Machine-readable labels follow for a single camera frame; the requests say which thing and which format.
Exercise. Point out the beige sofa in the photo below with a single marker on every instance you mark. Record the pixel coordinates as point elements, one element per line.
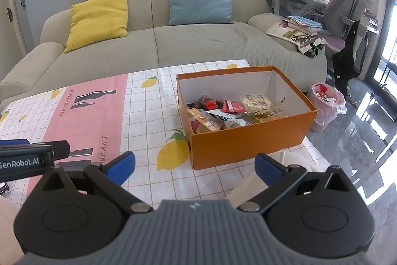
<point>201,44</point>

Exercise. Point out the pink bin with plastic bag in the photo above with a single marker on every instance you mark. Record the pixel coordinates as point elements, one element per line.
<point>325,108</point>

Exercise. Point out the stack of books and bag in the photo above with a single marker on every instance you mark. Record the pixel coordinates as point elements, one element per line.
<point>290,35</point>

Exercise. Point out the red cap drink pouch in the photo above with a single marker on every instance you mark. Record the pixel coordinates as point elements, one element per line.
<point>210,103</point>

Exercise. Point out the pink white checked tablecloth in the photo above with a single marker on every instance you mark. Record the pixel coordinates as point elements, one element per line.
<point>149,116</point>

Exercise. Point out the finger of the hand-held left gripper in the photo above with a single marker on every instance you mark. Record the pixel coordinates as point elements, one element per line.
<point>14,142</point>
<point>60,150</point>

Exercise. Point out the orange cardboard box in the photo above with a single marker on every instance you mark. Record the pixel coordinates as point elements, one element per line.
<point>248,140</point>

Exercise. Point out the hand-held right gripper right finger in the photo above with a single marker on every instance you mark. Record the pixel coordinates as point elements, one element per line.
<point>266,167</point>

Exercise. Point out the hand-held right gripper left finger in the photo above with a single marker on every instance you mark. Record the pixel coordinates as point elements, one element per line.
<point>122,165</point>

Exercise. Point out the dark brown snack packet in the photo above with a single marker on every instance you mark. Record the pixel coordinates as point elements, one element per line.
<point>193,105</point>

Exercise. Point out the person's left forearm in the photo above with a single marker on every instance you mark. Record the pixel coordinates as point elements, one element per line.
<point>7,221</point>

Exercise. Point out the round rice cracker packet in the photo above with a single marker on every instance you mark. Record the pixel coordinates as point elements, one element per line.
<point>260,105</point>

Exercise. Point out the grey office chair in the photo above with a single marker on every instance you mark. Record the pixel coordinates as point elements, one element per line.
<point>342,12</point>

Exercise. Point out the red white snack packet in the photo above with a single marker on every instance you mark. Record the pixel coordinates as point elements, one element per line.
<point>233,106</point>

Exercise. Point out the yellow pillow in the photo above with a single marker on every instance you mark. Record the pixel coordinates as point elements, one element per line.
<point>97,21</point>

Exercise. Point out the orange label nut packet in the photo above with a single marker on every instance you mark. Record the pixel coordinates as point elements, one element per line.
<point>206,120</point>

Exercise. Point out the green white snack packet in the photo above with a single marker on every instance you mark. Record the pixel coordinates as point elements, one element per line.
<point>224,116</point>

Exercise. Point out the black garment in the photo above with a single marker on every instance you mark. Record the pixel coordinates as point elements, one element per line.
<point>347,63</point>

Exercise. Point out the pale door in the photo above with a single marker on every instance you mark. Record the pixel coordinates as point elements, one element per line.
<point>11,41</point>

